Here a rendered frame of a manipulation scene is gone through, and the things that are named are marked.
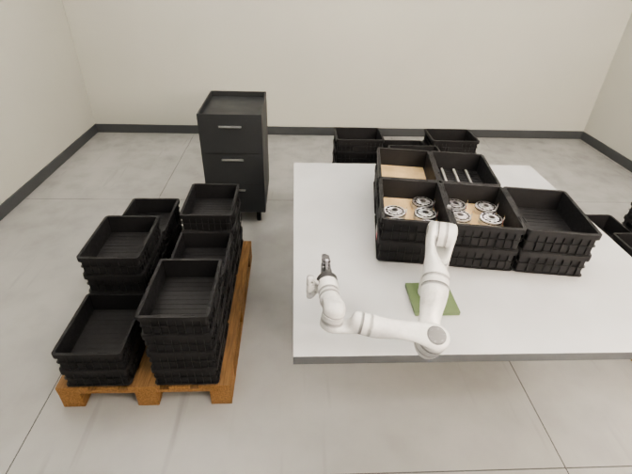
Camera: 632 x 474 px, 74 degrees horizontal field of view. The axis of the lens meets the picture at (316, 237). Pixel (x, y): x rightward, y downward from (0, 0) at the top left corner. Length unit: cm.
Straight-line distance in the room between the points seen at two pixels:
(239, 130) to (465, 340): 214
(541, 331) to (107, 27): 486
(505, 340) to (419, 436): 72
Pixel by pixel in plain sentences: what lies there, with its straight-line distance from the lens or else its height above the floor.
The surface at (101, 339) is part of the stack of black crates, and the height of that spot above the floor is 27.
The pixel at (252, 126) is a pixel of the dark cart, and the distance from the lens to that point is 309.
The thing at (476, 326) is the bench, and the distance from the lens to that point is 171.
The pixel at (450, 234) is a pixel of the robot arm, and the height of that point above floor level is 103.
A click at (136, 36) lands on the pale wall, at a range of 528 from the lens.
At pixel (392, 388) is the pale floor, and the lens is 232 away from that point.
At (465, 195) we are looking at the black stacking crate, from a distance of 221.
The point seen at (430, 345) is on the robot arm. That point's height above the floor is 89.
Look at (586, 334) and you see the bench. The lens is 189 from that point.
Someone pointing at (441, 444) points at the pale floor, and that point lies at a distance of 221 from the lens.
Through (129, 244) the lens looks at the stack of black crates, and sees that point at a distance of 251.
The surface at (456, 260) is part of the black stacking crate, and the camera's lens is 195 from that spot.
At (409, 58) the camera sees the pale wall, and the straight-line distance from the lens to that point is 520.
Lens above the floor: 184
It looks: 34 degrees down
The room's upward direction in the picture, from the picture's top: 2 degrees clockwise
